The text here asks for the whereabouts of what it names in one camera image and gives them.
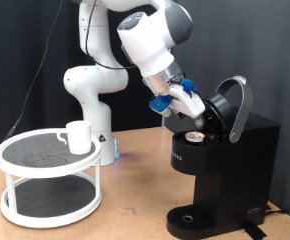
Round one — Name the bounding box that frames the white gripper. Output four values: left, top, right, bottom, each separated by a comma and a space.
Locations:
168, 84, 206, 130

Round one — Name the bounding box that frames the orange rimmed coffee pod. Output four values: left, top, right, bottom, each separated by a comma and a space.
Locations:
184, 130, 207, 145

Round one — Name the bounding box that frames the silver keurig lid handle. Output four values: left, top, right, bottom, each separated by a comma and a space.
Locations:
199, 75, 254, 144

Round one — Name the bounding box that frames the white plastic mug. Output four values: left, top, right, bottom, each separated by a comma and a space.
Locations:
56, 120, 93, 155

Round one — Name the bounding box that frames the black keurig coffee machine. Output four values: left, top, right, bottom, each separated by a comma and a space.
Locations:
166, 112, 281, 240

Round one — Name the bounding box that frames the black tape strip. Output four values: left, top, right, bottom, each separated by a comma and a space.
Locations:
241, 223, 268, 240

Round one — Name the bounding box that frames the white two-tier turntable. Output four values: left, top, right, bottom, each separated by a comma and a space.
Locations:
0, 128, 103, 229

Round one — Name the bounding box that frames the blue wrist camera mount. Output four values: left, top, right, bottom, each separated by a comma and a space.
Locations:
148, 94, 174, 118

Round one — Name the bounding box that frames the blue cable clip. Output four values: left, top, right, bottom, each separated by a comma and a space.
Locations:
180, 78, 199, 95

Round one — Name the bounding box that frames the black keurig power cord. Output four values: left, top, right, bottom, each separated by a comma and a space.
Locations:
264, 203, 288, 216

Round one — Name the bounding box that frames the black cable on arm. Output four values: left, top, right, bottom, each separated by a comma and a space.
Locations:
83, 0, 139, 71

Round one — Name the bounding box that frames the long black hanging cable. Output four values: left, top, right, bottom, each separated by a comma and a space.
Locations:
0, 0, 66, 163

